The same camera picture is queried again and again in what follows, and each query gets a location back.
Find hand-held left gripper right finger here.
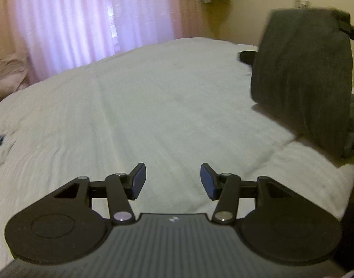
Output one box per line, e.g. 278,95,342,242
200,163,291,226

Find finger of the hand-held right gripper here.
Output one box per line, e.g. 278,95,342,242
337,12,354,46

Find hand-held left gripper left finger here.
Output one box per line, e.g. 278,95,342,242
53,163,147,226

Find dark grey pants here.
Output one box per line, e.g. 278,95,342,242
250,7,354,160

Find grey striped bedsheet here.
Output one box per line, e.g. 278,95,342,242
0,36,354,270

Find black garment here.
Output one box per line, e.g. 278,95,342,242
237,50,257,66

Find pink drape curtain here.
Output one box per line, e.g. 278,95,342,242
165,0,213,40
0,0,30,62

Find pink crumpled blanket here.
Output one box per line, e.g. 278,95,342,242
0,53,30,105

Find lilac sheer curtain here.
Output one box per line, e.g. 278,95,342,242
14,0,181,76

